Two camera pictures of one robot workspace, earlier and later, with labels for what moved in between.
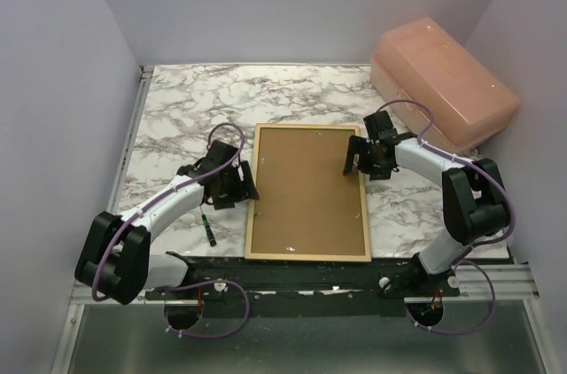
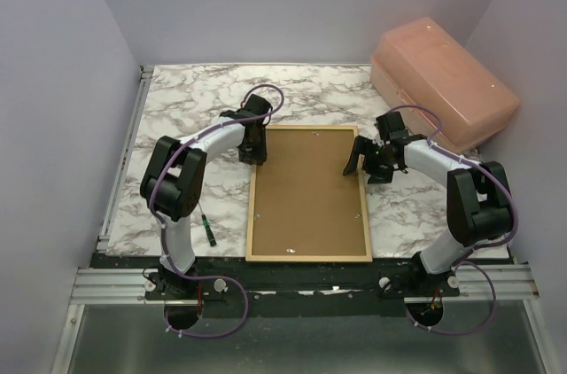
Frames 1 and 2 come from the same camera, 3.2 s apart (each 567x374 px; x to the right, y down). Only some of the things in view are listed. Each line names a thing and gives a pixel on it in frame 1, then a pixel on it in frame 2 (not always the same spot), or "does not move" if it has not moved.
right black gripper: x=382 y=172 does not move
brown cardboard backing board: x=306 y=206 does not move
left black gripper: x=245 y=189 to x=260 y=155
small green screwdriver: x=207 y=226 does not move
